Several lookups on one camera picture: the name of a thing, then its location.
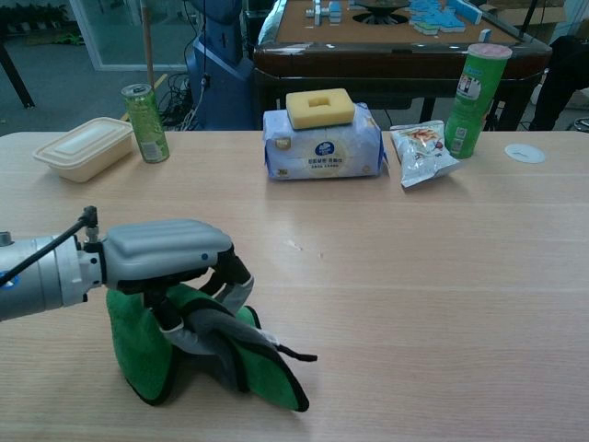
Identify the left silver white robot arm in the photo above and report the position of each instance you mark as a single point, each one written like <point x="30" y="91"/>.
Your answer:
<point x="50" y="281"/>

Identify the white round grommet cover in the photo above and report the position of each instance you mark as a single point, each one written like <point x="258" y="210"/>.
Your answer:
<point x="524" y="153"/>

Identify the blue white tissue pack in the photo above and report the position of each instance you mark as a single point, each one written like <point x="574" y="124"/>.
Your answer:
<point x="322" y="152"/>

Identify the blue white mahjong tile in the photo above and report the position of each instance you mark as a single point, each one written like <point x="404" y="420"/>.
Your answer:
<point x="486" y="35"/>

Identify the beige lidded lunch box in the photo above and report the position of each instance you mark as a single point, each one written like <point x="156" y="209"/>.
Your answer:
<point x="85" y="149"/>

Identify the green chips tube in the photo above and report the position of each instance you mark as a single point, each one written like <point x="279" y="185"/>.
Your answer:
<point x="471" y="110"/>

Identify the dark brown mahjong table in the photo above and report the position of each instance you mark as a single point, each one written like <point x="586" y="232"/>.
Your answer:
<point x="396" y="62"/>

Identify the wooden pole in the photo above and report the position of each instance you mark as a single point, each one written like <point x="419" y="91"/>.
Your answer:
<point x="148" y="41"/>

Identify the green drink can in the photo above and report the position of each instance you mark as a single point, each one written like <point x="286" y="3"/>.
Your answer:
<point x="147" y="126"/>

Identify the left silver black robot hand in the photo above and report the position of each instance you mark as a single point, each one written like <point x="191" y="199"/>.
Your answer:
<point x="165" y="246"/>

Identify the cardboard box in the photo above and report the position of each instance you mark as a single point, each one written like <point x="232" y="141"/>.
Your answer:
<point x="520" y="20"/>

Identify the pile of blue mahjong tiles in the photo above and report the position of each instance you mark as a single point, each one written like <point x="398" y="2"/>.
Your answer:
<point x="442" y="18"/>

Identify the chrome stool base with casters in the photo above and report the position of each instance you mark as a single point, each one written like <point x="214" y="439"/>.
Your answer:
<point x="582" y="124"/>

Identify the yellow sponge with square hole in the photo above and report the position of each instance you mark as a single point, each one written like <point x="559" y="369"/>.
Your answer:
<point x="299" y="115"/>

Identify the white green snack bag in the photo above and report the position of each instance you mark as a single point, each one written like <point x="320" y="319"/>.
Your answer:
<point x="421" y="154"/>

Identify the green cloth with grey backing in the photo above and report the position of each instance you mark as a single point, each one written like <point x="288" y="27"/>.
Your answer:
<point x="138" y="350"/>

